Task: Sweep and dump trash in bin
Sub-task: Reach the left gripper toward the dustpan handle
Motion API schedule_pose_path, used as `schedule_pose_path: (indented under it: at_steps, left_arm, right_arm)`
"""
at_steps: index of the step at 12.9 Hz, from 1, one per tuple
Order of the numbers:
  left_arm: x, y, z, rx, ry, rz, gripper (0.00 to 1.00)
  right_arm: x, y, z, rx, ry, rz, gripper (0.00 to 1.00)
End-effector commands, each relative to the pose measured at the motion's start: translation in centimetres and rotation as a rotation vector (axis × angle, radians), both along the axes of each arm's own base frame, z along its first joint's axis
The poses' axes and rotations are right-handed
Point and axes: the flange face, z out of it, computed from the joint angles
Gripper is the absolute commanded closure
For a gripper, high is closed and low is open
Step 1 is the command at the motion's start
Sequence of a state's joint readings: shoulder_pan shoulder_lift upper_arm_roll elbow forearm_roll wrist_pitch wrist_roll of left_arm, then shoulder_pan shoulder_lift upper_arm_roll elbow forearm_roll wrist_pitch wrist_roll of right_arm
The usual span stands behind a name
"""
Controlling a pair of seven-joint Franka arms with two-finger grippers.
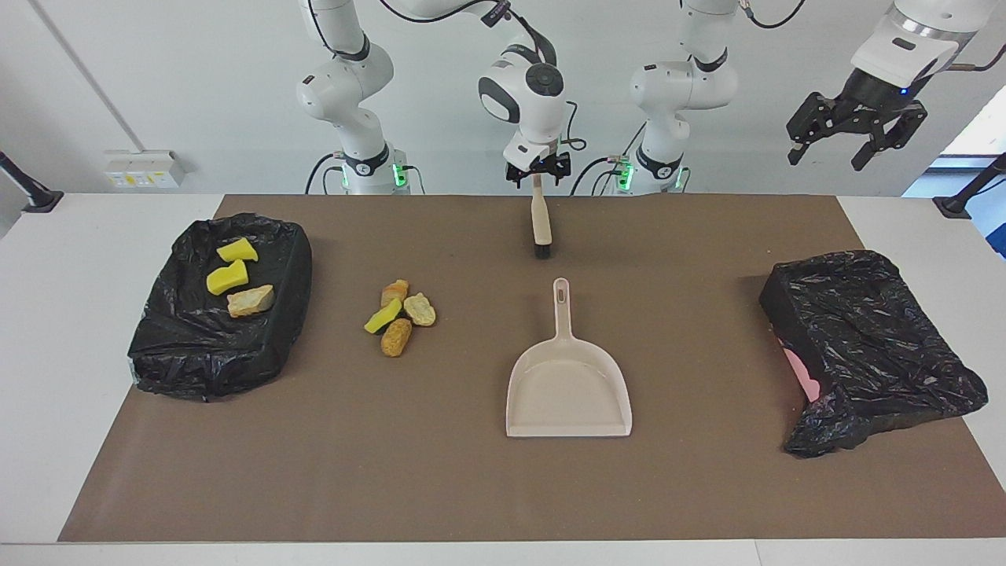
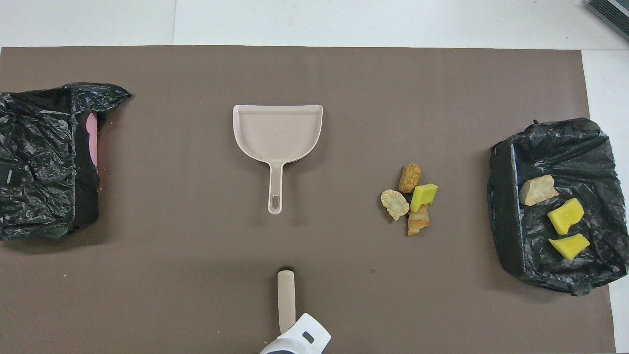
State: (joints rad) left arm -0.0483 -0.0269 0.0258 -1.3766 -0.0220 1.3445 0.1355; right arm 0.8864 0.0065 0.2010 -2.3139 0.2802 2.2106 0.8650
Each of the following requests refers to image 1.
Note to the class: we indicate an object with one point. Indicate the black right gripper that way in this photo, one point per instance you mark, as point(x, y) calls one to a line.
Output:
point(538, 163)

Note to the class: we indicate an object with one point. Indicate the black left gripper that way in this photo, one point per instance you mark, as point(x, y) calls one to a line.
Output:
point(868, 98)

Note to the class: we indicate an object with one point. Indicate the beige hand brush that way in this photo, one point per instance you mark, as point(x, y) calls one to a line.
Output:
point(541, 220)

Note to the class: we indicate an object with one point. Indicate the pale bread slice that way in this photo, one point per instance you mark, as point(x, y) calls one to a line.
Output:
point(420, 310)

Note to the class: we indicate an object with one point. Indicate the orange striped croissant piece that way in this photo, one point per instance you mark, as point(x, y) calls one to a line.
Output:
point(394, 293)

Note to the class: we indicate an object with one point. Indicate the yellow sponge block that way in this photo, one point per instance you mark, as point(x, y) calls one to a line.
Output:
point(383, 316)

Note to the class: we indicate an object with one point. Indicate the brown bread roll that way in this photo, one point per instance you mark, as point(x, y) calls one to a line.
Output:
point(396, 338)

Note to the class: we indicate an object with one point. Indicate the beige plastic dustpan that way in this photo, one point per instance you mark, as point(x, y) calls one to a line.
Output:
point(570, 393)

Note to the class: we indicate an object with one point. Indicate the yellow wedge sponge piece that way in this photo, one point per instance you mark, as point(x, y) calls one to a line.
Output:
point(237, 251)

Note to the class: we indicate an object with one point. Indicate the tan croissant piece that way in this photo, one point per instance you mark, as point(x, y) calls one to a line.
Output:
point(250, 302)

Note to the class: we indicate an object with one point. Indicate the green and yellow sponge piece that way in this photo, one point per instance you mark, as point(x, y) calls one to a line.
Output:
point(228, 277)

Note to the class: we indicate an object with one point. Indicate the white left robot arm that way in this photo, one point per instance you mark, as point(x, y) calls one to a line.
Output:
point(676, 86)

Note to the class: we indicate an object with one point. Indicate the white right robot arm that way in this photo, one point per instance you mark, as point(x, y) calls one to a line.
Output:
point(346, 86)

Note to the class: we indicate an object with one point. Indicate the black trash bag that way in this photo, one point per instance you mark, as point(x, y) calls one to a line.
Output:
point(864, 338)

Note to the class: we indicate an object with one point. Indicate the pink plastic bin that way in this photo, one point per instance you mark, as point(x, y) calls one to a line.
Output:
point(802, 376)

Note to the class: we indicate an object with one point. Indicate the black bag-lined bin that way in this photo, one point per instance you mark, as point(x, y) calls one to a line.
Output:
point(212, 354)

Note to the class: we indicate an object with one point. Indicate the brown table mat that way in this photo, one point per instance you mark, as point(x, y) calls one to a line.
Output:
point(471, 472)

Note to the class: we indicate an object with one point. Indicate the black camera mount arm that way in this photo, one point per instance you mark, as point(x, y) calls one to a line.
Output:
point(35, 196)
point(955, 206)

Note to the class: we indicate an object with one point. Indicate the white wall socket box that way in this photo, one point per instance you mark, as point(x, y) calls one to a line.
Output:
point(145, 169)

